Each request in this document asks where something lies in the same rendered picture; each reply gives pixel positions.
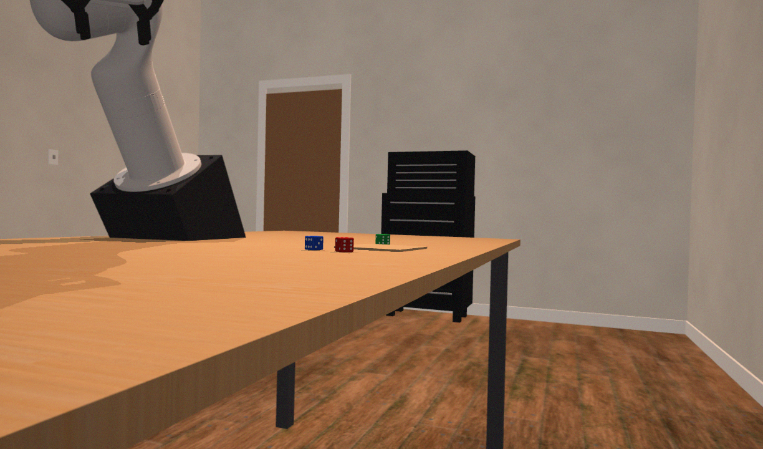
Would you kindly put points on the red die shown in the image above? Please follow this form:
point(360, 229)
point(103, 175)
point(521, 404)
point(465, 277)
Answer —
point(344, 244)

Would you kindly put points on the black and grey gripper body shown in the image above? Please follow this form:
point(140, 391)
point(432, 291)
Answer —
point(118, 3)

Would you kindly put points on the tan mat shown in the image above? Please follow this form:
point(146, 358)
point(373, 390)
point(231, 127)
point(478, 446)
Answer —
point(387, 247)

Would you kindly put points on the blue die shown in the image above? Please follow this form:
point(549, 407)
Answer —
point(314, 242)

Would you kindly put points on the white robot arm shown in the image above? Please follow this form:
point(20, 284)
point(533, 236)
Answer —
point(128, 90)

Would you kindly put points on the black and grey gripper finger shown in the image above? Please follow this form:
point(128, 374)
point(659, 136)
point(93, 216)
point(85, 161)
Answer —
point(145, 15)
point(81, 17)

